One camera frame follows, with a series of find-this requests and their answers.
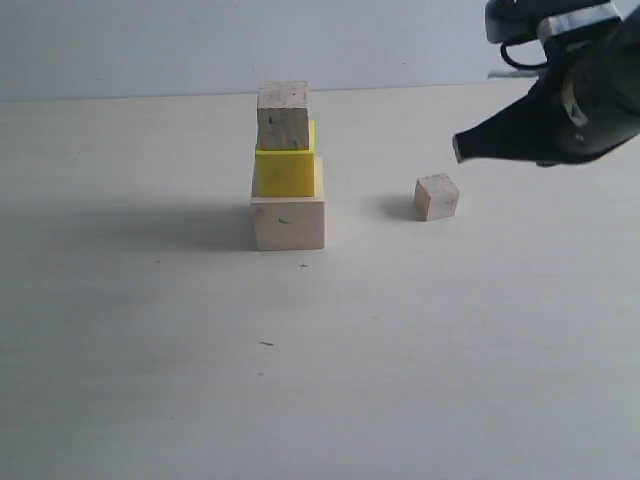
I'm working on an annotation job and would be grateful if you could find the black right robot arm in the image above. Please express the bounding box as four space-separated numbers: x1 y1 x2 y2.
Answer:
453 12 639 167

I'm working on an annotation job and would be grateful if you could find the large pale wooden cube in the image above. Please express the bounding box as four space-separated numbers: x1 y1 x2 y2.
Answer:
250 156 326 251

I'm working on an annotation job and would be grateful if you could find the medium grainy wooden cube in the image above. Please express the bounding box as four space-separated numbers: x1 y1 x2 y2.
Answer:
256 80 311 151

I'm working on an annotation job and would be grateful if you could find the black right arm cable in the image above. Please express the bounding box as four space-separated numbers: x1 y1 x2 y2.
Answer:
499 42 549 69

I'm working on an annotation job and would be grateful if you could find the small pale wooden cube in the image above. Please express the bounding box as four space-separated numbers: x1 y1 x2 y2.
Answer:
414 173 460 221

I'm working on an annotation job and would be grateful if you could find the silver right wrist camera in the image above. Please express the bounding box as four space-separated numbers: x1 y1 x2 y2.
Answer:
484 0 621 44

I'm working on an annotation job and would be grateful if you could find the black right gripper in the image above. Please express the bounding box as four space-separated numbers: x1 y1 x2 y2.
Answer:
452 44 640 169

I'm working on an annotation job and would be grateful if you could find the yellow cube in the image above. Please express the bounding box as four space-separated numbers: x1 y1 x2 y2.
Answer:
254 120 321 197

